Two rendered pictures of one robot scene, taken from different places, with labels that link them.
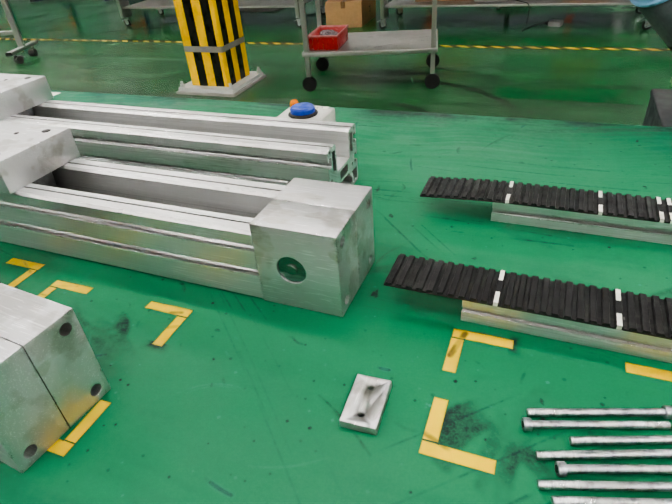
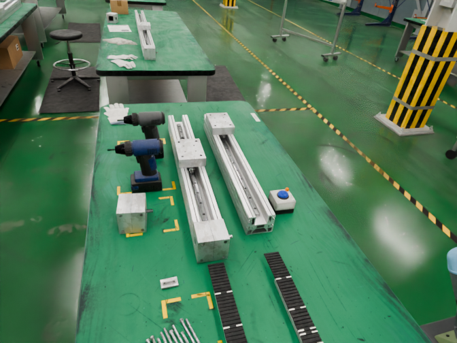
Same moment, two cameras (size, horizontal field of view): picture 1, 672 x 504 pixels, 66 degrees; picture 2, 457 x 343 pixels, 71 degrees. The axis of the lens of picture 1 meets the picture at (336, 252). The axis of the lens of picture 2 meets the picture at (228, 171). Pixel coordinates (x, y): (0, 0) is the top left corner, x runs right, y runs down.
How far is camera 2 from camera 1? 0.72 m
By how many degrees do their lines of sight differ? 38
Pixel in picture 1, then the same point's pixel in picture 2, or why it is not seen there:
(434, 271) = (219, 273)
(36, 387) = (129, 221)
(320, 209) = (209, 233)
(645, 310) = (235, 333)
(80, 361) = (141, 222)
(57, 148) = (198, 162)
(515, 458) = (170, 321)
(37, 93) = (228, 131)
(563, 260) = (264, 310)
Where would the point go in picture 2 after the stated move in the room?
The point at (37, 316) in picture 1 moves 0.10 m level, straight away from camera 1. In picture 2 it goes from (139, 208) to (151, 190)
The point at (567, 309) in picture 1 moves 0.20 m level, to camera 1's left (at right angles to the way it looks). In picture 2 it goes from (223, 313) to (181, 263)
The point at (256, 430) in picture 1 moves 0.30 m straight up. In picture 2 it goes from (150, 265) to (143, 190)
